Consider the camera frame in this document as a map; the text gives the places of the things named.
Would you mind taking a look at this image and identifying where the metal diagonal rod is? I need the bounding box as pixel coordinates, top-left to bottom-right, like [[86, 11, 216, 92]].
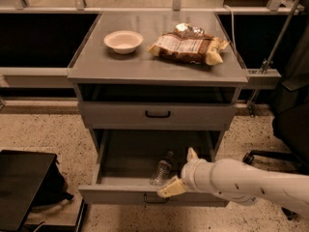
[[246, 0, 309, 114]]

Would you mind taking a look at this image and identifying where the clear plastic water bottle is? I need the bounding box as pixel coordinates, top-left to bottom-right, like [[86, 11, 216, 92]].
[[150, 151, 174, 187]]

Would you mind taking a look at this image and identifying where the white paper bowl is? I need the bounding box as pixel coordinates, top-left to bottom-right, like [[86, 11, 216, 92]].
[[103, 30, 144, 54]]

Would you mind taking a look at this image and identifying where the white cable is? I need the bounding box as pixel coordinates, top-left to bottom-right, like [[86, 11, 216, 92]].
[[222, 4, 239, 58]]

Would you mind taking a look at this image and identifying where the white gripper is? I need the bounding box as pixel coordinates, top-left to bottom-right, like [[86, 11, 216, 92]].
[[157, 147, 215, 198]]

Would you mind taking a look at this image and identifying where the black box at left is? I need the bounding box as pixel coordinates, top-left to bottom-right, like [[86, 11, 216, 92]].
[[0, 150, 73, 232]]

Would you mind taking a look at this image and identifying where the black office chair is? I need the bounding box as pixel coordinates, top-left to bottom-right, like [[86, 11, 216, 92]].
[[242, 26, 309, 220]]

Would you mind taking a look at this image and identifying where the black drawer handle lower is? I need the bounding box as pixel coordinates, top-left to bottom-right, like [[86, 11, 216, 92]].
[[144, 193, 169, 205]]

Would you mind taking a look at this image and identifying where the open grey lower drawer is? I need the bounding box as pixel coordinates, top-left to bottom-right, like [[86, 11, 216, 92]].
[[79, 130, 227, 207]]

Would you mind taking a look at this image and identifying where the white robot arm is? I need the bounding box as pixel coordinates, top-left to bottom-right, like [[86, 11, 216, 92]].
[[157, 147, 309, 218]]

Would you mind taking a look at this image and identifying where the grey drawer cabinet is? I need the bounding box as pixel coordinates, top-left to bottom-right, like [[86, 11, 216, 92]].
[[67, 10, 249, 153]]

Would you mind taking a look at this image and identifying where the black drawer handle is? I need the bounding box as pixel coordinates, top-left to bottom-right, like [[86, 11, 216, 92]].
[[144, 193, 169, 205], [145, 110, 171, 119]]

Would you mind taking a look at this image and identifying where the brown yellow chip bag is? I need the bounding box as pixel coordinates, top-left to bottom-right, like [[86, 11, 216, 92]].
[[148, 23, 229, 66]]

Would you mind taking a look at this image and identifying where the black drawer handle upper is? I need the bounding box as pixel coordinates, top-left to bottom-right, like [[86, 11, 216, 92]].
[[145, 110, 171, 119]]

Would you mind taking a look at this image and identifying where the closed grey upper drawer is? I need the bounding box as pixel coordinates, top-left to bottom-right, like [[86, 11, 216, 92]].
[[78, 101, 236, 131]]

